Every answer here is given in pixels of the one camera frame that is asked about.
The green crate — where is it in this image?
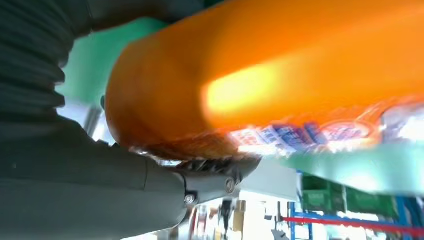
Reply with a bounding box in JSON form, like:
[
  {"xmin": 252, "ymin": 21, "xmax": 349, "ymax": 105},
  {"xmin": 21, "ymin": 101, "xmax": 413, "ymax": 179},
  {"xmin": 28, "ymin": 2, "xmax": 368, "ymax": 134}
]
[{"xmin": 300, "ymin": 173, "xmax": 400, "ymax": 220}]

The red bar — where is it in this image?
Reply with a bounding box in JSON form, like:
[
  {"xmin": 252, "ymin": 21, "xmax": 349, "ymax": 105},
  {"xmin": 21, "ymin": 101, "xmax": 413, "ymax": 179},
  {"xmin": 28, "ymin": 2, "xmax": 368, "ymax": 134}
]
[{"xmin": 283, "ymin": 216, "xmax": 424, "ymax": 238}]

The green table mat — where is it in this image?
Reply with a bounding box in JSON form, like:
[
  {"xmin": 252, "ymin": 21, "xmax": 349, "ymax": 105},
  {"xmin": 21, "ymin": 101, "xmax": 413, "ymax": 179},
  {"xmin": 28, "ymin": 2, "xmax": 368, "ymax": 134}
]
[{"xmin": 56, "ymin": 16, "xmax": 424, "ymax": 196}]

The blue metal frame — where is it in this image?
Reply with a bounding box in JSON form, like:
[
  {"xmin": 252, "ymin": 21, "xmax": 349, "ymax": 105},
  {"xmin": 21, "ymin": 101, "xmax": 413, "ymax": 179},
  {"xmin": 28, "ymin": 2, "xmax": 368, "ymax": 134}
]
[{"xmin": 288, "ymin": 197, "xmax": 424, "ymax": 240}]

